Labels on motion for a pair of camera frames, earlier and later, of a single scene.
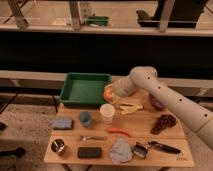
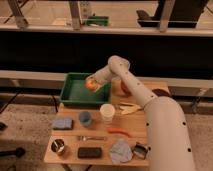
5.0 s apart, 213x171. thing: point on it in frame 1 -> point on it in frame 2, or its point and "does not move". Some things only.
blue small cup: [85, 118] does not move
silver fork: [83, 138] does not move
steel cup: [58, 146] does not move
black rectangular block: [89, 152] does not move
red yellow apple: [108, 93] -> [91, 84]
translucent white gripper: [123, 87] -> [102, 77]
